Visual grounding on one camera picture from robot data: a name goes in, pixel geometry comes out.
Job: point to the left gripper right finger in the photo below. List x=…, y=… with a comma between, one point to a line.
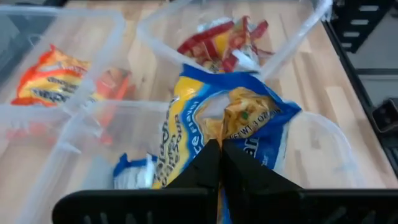
x=280, y=205

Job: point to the small black box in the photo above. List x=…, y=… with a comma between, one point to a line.
x=387, y=115

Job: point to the blue Maruchan ramen pack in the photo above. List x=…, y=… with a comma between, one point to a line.
x=133, y=174
x=202, y=124

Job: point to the clear plastic bin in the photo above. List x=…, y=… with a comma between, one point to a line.
x=77, y=40
x=192, y=18
x=326, y=149

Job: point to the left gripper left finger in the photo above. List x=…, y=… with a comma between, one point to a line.
x=186, y=205

